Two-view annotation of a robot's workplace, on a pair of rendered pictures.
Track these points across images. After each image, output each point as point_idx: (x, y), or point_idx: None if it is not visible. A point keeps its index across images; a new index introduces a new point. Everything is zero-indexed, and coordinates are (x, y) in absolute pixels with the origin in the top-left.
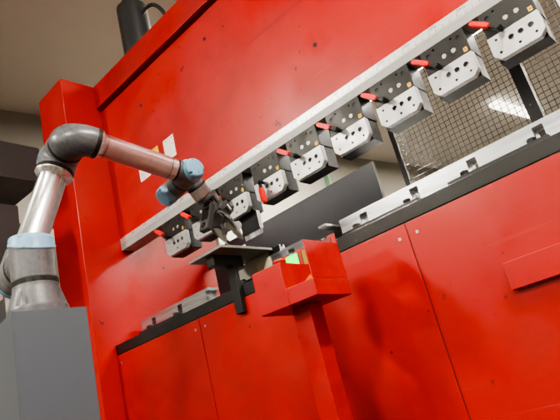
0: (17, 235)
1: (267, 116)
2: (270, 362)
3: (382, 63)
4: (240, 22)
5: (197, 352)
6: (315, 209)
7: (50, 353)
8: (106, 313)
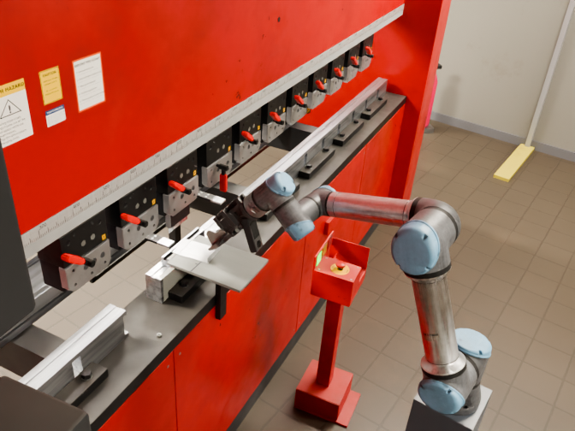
0: (489, 342)
1: (232, 82)
2: (228, 344)
3: (301, 68)
4: None
5: (165, 389)
6: None
7: None
8: None
